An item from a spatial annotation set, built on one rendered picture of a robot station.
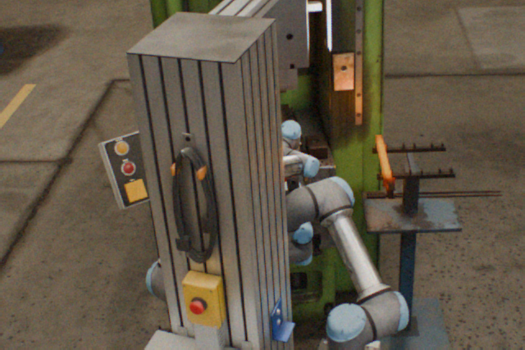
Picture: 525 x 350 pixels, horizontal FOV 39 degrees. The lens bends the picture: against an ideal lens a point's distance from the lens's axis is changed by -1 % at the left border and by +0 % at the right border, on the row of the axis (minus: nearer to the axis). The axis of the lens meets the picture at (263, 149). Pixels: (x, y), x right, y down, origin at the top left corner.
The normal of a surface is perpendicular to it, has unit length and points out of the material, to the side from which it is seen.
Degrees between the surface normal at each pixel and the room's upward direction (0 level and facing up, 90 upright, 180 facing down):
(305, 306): 89
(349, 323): 7
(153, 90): 90
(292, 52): 90
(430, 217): 0
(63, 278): 0
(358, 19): 90
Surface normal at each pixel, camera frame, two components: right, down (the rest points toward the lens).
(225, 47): -0.06, -0.86
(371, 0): 0.09, 0.50
